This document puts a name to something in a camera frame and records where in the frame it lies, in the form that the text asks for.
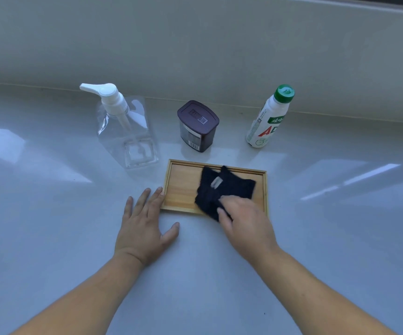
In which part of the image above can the person's right hand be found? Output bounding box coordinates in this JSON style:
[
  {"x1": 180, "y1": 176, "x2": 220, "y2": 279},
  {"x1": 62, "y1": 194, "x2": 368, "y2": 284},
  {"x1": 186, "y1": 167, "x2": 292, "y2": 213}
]
[{"x1": 216, "y1": 195, "x2": 281, "y2": 266}]

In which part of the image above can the person's left hand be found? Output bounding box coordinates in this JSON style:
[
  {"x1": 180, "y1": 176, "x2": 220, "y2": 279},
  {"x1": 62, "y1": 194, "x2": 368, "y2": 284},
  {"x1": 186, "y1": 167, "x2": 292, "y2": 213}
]
[{"x1": 114, "y1": 187, "x2": 180, "y2": 268}]

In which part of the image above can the dark navy cloth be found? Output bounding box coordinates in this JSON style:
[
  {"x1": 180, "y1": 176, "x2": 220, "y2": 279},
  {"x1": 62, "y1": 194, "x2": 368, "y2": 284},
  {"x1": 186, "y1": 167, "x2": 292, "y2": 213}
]
[{"x1": 194, "y1": 165, "x2": 257, "y2": 222}]

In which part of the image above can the person's left forearm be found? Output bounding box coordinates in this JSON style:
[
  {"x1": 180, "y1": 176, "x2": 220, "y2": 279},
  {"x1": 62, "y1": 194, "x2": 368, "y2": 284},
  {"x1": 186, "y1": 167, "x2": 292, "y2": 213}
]
[{"x1": 9, "y1": 252, "x2": 146, "y2": 335}]

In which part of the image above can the person's right forearm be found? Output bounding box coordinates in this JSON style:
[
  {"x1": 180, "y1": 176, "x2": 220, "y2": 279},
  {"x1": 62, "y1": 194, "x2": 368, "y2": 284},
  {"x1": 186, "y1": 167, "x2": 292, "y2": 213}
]
[{"x1": 246, "y1": 243, "x2": 399, "y2": 335}]

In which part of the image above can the wooden tray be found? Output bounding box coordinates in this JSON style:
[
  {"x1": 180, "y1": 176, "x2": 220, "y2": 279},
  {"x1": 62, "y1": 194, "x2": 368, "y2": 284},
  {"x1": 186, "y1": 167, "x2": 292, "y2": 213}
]
[{"x1": 160, "y1": 158, "x2": 269, "y2": 219}]

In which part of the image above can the clear pump dispenser bottle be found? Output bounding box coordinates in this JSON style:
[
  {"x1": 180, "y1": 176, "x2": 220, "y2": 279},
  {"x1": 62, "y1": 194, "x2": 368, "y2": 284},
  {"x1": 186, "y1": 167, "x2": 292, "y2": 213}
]
[{"x1": 79, "y1": 83, "x2": 160, "y2": 171}]

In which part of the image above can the dark purple lidded container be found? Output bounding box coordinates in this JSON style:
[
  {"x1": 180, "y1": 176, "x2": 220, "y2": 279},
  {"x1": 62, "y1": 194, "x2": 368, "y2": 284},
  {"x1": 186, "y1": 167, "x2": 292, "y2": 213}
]
[{"x1": 177, "y1": 100, "x2": 220, "y2": 153}]

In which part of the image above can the white bottle with green cap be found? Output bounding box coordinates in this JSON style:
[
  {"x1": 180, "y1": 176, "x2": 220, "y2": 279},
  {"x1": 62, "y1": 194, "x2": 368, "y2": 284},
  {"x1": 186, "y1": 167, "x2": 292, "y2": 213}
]
[{"x1": 246, "y1": 84, "x2": 295, "y2": 148}]

